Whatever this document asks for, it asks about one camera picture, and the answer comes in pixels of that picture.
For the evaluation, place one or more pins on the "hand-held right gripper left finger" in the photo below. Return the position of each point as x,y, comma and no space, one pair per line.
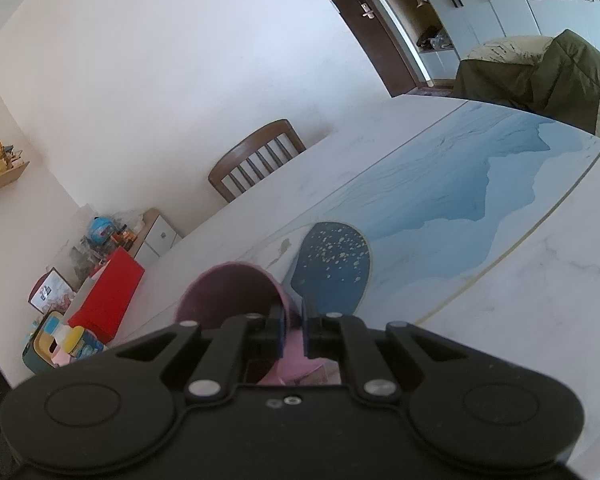
281,332

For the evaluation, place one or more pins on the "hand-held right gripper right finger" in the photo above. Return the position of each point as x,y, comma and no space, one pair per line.
306,332

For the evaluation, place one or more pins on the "pink ribbed cup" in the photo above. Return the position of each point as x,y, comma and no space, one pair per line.
225,292

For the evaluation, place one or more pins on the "small white drawer cabinet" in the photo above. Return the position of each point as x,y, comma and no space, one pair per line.
161,235

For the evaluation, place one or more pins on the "brown wooden chair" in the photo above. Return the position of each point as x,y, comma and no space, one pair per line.
252,157

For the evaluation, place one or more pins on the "red box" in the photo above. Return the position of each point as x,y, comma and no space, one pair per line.
107,295

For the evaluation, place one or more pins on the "blue round toy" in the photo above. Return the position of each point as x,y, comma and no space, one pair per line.
101,230

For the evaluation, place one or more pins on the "basket with bottles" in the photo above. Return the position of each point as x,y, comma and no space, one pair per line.
62,342

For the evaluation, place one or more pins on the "framed picture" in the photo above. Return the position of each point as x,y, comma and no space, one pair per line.
50,292

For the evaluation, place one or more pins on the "dark brown door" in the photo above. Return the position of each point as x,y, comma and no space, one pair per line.
375,35

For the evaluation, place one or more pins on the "olive green jacket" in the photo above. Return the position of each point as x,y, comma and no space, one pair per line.
535,85

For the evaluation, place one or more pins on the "white cabinet with wooden shelves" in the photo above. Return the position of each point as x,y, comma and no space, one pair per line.
510,5

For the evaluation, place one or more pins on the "wooden wall shelf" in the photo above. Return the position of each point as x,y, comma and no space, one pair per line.
2,180

